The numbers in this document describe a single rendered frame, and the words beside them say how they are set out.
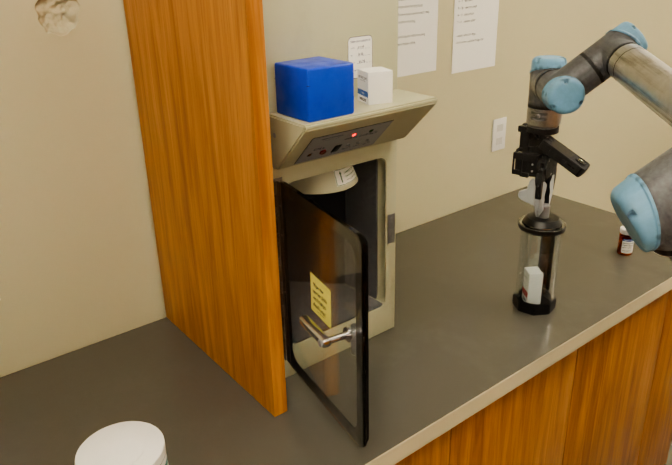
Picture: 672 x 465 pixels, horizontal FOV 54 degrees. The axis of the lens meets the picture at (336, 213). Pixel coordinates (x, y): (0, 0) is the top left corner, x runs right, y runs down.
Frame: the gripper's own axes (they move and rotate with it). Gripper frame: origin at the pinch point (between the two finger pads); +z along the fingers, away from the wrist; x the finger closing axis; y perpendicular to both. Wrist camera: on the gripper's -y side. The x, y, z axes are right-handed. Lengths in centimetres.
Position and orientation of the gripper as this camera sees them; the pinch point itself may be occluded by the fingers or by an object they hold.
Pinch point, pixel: (543, 209)
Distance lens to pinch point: 163.3
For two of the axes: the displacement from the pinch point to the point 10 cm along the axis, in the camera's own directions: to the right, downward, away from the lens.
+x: -6.0, 3.1, -7.3
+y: -8.0, -2.1, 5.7
